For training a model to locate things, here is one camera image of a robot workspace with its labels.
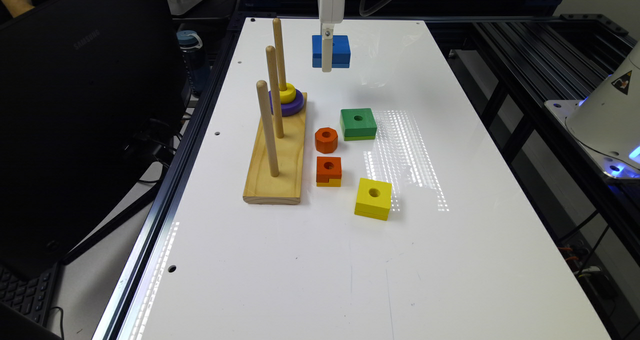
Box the blue square block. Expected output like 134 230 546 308
312 35 351 68

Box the yellow square block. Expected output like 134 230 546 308
354 178 392 221

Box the middle wooden peg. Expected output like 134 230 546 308
266 45 284 138

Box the orange square block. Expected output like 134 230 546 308
316 157 342 187

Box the black aluminium frame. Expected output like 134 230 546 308
424 0 640 261

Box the wooden peg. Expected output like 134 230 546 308
272 18 287 91
266 45 284 138
256 80 279 177

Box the green square block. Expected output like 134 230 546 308
340 108 377 141

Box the black Samsung monitor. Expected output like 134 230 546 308
1 0 188 280

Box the blue water bottle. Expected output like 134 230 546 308
176 30 211 97

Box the yellow ring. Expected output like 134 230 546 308
277 82 298 105

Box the purple ring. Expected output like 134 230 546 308
268 88 306 118

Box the orange octagonal block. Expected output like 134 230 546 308
315 127 338 154

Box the back wooden peg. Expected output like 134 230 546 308
272 18 287 91

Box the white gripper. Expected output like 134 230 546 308
318 0 345 72

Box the front wooden peg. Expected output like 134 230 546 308
256 80 279 177

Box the black keyboard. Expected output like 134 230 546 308
0 264 60 327

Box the wooden peg base board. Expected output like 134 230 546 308
243 108 306 205

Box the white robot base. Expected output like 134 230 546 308
545 47 639 181

